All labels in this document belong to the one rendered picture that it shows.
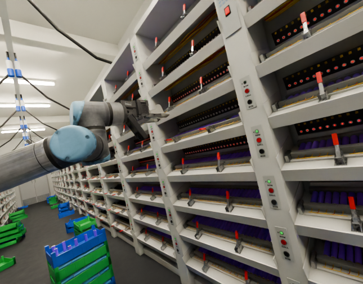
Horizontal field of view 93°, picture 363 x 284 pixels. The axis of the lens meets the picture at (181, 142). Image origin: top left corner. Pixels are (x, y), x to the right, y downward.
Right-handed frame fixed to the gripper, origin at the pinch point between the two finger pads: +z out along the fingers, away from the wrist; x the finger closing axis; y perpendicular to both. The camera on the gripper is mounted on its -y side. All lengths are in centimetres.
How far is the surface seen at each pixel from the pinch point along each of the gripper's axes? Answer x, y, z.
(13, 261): 239, -102, -75
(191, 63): -10.6, 24.5, 15.8
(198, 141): -3.6, -13.2, 16.9
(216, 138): -15.1, -14.0, 17.2
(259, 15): -45, 24, 16
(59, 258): 65, -62, -42
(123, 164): 101, -17, 19
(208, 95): -16.3, 6.1, 16.2
